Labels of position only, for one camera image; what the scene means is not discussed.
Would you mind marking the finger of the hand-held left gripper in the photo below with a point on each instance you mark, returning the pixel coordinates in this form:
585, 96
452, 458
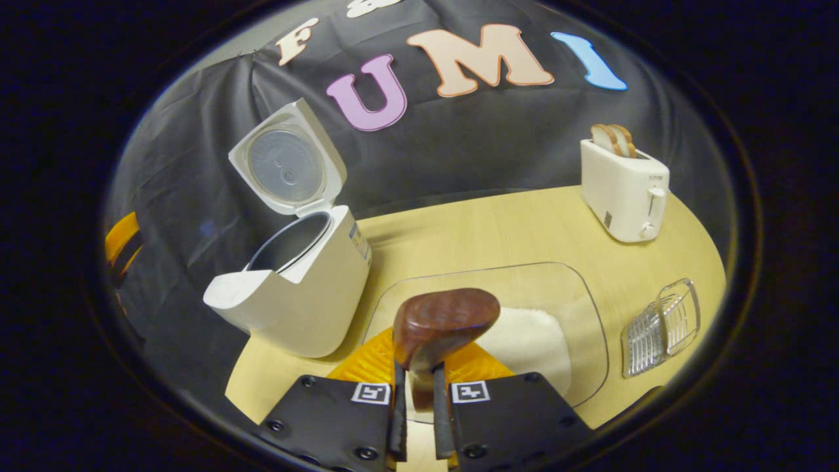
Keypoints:
124, 242

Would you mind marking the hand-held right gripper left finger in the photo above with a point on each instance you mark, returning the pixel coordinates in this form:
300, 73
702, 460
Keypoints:
398, 426

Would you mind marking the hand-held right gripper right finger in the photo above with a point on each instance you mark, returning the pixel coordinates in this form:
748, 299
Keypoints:
442, 426

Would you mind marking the brown wooden spoon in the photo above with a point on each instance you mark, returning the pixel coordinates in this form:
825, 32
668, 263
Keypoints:
446, 321

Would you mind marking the white rice cooker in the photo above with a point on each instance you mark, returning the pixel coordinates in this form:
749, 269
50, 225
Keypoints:
314, 295

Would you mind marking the clear chopstick holder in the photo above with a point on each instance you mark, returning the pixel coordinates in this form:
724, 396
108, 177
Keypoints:
659, 328

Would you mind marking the clear glass tray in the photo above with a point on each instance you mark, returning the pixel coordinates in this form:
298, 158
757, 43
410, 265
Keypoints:
524, 285

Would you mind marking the black backdrop cloth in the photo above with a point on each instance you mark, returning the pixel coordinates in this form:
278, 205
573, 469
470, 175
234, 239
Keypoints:
459, 144

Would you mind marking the white toaster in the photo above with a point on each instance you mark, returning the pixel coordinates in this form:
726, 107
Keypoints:
623, 196

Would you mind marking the toasted bread slice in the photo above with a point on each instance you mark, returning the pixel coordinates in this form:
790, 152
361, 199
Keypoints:
604, 139
626, 139

